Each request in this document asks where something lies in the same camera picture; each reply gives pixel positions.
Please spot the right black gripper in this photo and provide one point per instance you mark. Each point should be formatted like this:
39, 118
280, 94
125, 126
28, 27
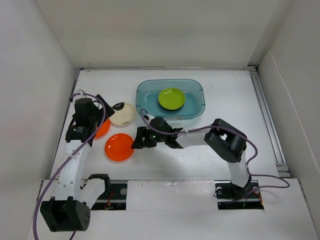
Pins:
142, 132

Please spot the lime green plate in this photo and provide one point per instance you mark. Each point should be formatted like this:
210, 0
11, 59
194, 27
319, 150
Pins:
171, 96

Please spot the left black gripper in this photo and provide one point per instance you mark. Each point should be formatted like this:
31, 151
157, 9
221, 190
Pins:
101, 112

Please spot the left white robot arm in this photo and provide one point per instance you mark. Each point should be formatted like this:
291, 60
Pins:
69, 207

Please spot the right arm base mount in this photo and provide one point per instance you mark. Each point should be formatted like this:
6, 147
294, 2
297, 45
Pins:
233, 197

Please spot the cream plate with dark mark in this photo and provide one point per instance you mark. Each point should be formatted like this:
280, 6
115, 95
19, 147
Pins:
124, 114

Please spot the right aluminium rail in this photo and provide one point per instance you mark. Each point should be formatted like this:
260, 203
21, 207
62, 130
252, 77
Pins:
280, 161

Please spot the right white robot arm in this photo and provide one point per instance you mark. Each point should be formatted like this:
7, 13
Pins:
225, 140

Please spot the blue plastic bin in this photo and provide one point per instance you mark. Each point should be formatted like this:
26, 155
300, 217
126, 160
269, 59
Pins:
147, 98

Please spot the small orange plate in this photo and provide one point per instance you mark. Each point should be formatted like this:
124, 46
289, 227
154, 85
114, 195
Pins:
103, 129

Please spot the black plate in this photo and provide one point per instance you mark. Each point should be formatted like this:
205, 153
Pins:
171, 107

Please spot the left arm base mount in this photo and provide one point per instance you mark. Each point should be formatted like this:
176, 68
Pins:
114, 197

